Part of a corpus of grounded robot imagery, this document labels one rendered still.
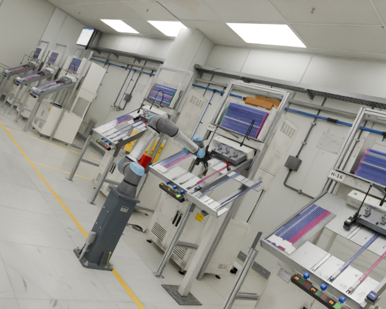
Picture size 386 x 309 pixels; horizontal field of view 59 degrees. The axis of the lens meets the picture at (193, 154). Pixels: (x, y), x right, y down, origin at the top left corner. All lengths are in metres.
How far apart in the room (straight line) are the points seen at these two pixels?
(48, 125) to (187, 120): 3.45
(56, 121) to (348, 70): 5.16
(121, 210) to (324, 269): 1.37
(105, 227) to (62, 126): 4.84
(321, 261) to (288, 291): 0.44
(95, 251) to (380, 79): 3.68
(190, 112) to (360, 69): 2.18
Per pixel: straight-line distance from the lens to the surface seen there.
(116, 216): 2.53
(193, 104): 4.41
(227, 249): 3.46
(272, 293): 2.64
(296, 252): 2.28
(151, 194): 4.47
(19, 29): 11.01
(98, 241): 2.58
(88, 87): 7.22
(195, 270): 2.76
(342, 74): 4.92
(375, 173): 2.63
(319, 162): 4.53
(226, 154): 3.18
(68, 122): 7.23
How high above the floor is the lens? 1.07
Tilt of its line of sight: 1 degrees down
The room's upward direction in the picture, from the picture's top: 26 degrees clockwise
